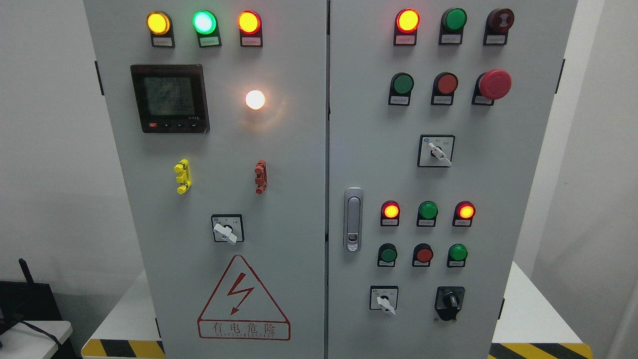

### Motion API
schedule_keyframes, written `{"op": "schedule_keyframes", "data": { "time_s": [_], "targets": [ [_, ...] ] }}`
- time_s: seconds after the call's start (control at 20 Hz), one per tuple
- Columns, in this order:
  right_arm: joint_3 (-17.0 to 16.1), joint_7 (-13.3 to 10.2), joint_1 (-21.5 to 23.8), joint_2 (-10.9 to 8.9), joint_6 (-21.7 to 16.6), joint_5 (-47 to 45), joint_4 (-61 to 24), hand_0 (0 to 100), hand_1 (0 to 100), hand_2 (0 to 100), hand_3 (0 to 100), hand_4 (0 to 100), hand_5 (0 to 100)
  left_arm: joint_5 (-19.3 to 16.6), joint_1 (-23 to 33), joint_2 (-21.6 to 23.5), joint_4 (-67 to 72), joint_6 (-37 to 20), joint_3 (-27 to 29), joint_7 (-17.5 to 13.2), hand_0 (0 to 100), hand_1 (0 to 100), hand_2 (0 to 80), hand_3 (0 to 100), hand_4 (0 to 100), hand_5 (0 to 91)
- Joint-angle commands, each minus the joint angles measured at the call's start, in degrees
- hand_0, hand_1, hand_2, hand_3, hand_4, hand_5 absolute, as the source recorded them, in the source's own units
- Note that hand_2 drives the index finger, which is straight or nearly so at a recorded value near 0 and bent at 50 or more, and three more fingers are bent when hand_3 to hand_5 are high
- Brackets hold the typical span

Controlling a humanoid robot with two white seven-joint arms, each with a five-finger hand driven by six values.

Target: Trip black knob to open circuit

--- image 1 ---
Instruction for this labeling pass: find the black cable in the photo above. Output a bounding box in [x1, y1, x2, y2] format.
[14, 313, 63, 348]

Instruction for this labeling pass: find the red push button upper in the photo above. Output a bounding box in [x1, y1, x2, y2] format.
[431, 71, 459, 106]

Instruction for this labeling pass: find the red terminal clip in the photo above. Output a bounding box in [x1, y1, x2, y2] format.
[254, 159, 268, 194]

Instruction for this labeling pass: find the red push button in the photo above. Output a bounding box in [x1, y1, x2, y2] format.
[431, 71, 459, 106]
[412, 243, 434, 267]

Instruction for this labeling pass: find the upper right white selector switch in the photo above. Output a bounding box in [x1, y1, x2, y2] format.
[417, 135, 455, 168]

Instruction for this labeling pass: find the green push button lower left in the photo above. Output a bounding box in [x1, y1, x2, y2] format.
[377, 243, 397, 267]

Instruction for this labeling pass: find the green indicator light top right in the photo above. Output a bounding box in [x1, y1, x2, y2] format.
[438, 7, 468, 45]

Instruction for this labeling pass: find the grey cabinet door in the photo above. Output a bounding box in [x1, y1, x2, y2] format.
[84, 0, 327, 359]
[326, 0, 577, 359]

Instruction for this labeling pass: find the black device with antenna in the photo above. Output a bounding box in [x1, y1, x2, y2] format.
[0, 258, 62, 334]

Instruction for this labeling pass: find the red lit light right door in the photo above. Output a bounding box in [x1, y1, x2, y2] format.
[393, 7, 421, 47]

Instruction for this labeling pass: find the yellow terminal clip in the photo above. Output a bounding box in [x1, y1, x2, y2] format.
[173, 159, 192, 194]

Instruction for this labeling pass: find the white lit indicator lamp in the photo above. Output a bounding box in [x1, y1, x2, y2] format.
[245, 89, 265, 111]

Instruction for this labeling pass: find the black rotary knob switch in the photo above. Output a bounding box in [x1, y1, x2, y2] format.
[434, 286, 465, 321]

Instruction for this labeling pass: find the dark red buzzer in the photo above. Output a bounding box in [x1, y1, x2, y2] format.
[483, 7, 515, 46]

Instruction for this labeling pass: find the red push button lower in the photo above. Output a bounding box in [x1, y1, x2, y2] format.
[412, 243, 434, 267]

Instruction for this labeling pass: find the red indicator light middle right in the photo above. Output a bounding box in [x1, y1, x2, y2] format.
[453, 201, 476, 227]

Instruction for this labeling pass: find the red lit indicator light left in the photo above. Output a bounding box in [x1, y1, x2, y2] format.
[237, 9, 264, 47]

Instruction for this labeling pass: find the silver door latch handle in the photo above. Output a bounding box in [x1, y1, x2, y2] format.
[343, 187, 364, 252]

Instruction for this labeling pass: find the lower white selector switch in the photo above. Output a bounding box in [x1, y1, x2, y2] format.
[369, 285, 399, 316]

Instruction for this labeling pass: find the white platform with hazard stripes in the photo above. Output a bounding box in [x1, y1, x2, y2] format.
[81, 264, 593, 359]

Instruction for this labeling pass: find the red emergency stop mushroom button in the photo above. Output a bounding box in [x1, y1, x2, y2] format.
[472, 69, 512, 106]

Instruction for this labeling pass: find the red lit light middle left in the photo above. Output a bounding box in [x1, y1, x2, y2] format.
[380, 200, 400, 226]

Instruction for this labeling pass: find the black digital power meter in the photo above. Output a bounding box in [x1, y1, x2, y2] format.
[130, 64, 210, 133]

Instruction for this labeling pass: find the green indicator light middle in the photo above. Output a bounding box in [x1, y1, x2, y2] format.
[416, 201, 439, 227]

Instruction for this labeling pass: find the green push button upper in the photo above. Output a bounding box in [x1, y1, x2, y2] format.
[388, 72, 414, 106]

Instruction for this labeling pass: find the left door white selector switch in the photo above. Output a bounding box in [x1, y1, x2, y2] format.
[210, 214, 245, 245]

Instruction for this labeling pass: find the white side table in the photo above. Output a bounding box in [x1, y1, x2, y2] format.
[0, 321, 73, 359]

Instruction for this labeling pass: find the red electric hazard warning sticker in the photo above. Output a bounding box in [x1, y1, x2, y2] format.
[197, 255, 290, 341]

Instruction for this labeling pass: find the yellow indicator light top left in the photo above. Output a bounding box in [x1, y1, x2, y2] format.
[147, 11, 175, 48]

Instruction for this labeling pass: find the grey right cabinet door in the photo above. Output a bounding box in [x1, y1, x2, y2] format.
[326, 0, 577, 359]

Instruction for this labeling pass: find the grey left cabinet door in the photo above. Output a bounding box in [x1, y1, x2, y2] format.
[84, 0, 327, 359]

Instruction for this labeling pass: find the green lit indicator light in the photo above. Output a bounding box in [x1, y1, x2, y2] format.
[192, 10, 222, 48]

